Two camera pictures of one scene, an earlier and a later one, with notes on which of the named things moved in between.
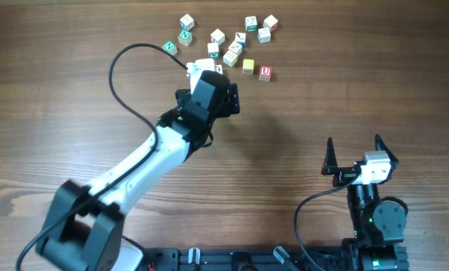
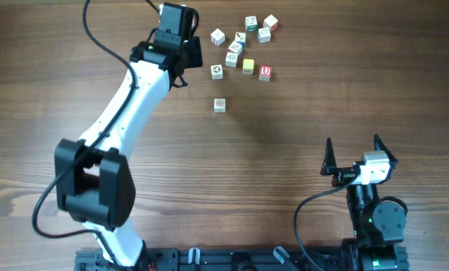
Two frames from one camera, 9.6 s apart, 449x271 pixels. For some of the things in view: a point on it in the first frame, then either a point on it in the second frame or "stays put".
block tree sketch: (230, 58) stays put
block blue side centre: (241, 38) stays put
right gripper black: (344, 175) stays put
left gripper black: (231, 108) → (197, 61)
